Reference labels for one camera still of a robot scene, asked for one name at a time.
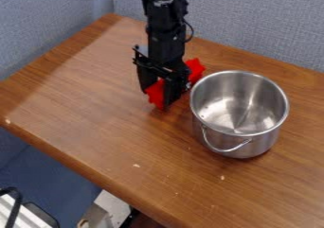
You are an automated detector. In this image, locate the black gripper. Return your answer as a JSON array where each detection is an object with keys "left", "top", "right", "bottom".
[{"left": 133, "top": 25, "right": 188, "bottom": 107}]

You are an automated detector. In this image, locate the red plastic block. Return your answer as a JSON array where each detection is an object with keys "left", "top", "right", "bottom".
[{"left": 145, "top": 58, "right": 207, "bottom": 110}]

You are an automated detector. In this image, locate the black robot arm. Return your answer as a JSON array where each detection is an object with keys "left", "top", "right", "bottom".
[{"left": 133, "top": 0, "right": 193, "bottom": 109}]

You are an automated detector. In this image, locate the white ribbed object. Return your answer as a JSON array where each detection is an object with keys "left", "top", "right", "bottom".
[{"left": 0, "top": 195, "right": 58, "bottom": 228}]

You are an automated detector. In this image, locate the white box under table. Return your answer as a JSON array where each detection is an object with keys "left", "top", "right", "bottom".
[{"left": 78, "top": 191, "right": 130, "bottom": 228}]

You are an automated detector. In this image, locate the metal pot with handle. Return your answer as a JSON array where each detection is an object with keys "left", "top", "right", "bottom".
[{"left": 191, "top": 70, "right": 290, "bottom": 159}]

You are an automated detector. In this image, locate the black cable loop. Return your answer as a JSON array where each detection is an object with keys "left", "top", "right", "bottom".
[{"left": 0, "top": 187, "right": 25, "bottom": 228}]

